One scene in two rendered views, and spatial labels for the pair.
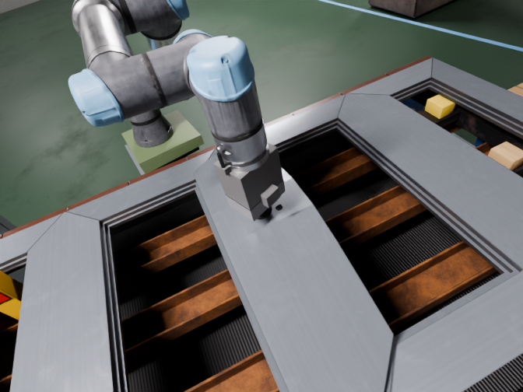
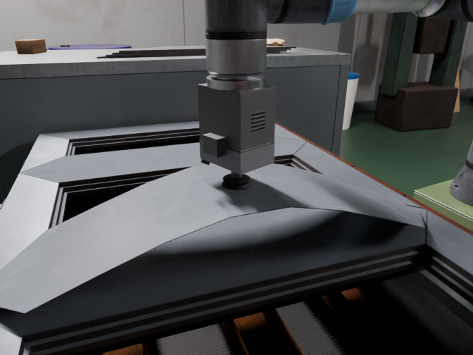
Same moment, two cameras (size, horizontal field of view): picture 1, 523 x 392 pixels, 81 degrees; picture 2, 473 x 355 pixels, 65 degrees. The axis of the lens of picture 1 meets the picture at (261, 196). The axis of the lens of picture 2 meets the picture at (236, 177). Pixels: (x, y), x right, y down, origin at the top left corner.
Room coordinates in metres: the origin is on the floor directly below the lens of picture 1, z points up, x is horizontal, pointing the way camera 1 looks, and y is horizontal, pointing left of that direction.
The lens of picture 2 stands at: (0.32, -0.47, 1.16)
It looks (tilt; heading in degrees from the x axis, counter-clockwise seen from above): 23 degrees down; 84
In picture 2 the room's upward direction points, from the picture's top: straight up
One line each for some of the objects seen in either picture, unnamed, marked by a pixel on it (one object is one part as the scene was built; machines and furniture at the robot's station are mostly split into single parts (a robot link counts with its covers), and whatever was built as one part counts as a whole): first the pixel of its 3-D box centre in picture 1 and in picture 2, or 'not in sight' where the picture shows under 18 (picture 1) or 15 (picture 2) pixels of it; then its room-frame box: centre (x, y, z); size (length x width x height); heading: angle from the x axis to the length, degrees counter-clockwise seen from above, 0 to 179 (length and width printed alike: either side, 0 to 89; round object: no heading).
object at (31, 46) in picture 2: not in sight; (31, 46); (-0.31, 1.14, 1.07); 0.12 x 0.06 x 0.05; 86
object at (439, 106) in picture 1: (440, 106); not in sight; (0.72, -0.59, 0.79); 0.06 x 0.05 x 0.04; 13
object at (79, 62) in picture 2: not in sight; (169, 57); (0.22, 1.11, 1.03); 1.30 x 0.60 x 0.04; 13
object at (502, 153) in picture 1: (506, 157); not in sight; (0.47, -0.61, 0.79); 0.06 x 0.05 x 0.04; 13
